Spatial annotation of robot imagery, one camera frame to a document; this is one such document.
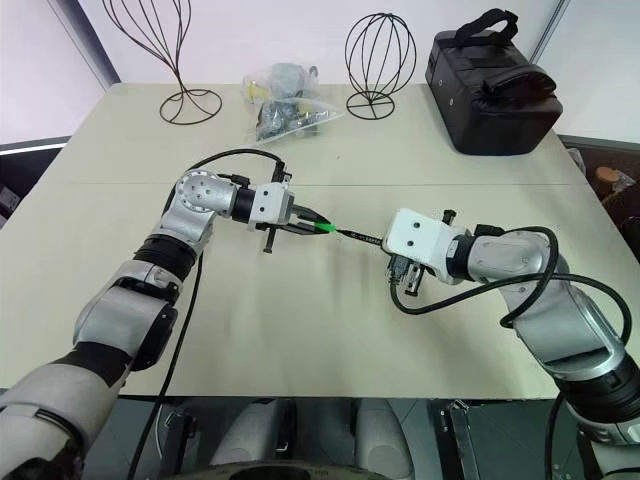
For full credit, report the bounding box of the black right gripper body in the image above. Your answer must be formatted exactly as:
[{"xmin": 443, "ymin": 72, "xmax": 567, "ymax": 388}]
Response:
[{"xmin": 397, "ymin": 208, "xmax": 457, "ymax": 297}]

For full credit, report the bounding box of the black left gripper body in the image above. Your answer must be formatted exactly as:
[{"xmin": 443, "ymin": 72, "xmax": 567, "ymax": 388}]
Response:
[{"xmin": 259, "ymin": 158, "xmax": 302, "ymax": 255}]

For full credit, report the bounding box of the black marker pen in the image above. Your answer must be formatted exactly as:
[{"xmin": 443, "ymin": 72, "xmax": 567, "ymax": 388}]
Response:
[{"xmin": 333, "ymin": 227, "xmax": 387, "ymax": 247}]

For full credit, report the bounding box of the clear plastic bag of parts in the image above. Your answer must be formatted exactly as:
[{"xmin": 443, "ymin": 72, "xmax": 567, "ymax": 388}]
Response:
[{"xmin": 242, "ymin": 63, "xmax": 346, "ymax": 146}]

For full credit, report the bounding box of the black padded carry bag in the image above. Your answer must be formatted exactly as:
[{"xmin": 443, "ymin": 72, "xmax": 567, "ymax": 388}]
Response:
[{"xmin": 424, "ymin": 8, "xmax": 565, "ymax": 156}]

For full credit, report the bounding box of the dark rounded grey shape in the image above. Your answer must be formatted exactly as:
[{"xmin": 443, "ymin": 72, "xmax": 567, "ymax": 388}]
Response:
[{"xmin": 209, "ymin": 399, "xmax": 297, "ymax": 471}]

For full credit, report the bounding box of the brown background object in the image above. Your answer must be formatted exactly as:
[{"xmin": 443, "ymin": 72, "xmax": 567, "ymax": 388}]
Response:
[{"xmin": 594, "ymin": 164, "xmax": 640, "ymax": 221}]

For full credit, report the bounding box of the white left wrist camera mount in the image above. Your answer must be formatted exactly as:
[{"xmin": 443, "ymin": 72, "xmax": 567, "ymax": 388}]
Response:
[{"xmin": 247, "ymin": 182, "xmax": 295, "ymax": 232}]

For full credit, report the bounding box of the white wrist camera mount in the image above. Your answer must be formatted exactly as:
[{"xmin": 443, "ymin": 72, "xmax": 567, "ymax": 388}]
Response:
[
  {"xmin": 247, "ymin": 182, "xmax": 295, "ymax": 232},
  {"xmin": 381, "ymin": 208, "xmax": 470, "ymax": 267}
]

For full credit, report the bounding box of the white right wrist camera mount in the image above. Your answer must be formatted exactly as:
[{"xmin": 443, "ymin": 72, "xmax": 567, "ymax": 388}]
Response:
[{"xmin": 381, "ymin": 208, "xmax": 470, "ymax": 267}]

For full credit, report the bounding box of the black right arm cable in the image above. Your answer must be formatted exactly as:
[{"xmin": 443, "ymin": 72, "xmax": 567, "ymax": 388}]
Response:
[{"xmin": 389, "ymin": 227, "xmax": 632, "ymax": 480}]

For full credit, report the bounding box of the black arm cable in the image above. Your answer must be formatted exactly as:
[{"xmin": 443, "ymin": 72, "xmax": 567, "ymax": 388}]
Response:
[
  {"xmin": 126, "ymin": 147, "xmax": 287, "ymax": 480},
  {"xmin": 389, "ymin": 227, "xmax": 632, "ymax": 480}
]

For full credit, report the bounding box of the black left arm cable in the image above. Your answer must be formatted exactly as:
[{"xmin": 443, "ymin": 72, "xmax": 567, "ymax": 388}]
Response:
[{"xmin": 126, "ymin": 147, "xmax": 287, "ymax": 480}]

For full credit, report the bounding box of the oval black wire stand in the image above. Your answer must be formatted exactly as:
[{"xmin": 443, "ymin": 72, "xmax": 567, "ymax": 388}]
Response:
[{"xmin": 344, "ymin": 13, "xmax": 418, "ymax": 121}]

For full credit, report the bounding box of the tall black wire stand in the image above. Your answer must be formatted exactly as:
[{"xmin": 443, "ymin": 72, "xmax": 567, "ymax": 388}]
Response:
[{"xmin": 102, "ymin": 0, "xmax": 224, "ymax": 126}]

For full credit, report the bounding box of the black metal bracket strip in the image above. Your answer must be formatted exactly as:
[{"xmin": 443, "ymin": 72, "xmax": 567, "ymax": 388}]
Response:
[{"xmin": 439, "ymin": 399, "xmax": 482, "ymax": 480}]

